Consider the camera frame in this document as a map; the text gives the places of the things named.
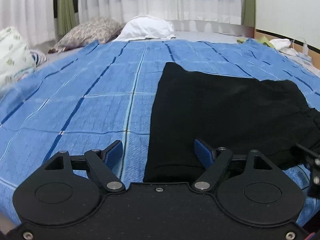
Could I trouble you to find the black pants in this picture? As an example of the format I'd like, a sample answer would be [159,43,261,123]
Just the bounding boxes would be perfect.
[143,62,319,183]

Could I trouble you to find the blue checked blanket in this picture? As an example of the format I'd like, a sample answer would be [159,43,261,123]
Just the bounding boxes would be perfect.
[1,40,319,224]

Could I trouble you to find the white charger plug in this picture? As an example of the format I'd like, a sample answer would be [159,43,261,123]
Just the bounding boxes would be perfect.
[303,43,309,55]

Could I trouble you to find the white cloth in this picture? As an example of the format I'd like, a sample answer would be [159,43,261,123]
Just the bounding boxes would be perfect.
[270,38,291,51]

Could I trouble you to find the green cloth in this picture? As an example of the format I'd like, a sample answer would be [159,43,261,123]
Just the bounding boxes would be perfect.
[237,36,275,49]

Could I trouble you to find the striped cloth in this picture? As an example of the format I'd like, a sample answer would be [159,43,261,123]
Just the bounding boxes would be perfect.
[30,50,48,67]

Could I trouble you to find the floral white pillow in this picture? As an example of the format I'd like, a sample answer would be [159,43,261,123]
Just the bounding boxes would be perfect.
[0,27,36,87]

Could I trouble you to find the grey patterned pillow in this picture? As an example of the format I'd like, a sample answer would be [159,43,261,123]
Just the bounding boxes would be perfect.
[48,17,124,54]

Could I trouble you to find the green curtain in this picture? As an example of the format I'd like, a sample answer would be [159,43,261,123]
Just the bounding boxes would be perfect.
[57,0,76,36]
[241,0,256,28]

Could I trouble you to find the green curtain right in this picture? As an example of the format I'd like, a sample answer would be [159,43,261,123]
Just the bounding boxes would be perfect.
[241,0,256,28]

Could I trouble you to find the white sheer curtain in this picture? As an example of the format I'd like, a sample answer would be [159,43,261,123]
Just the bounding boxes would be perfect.
[1,0,242,46]

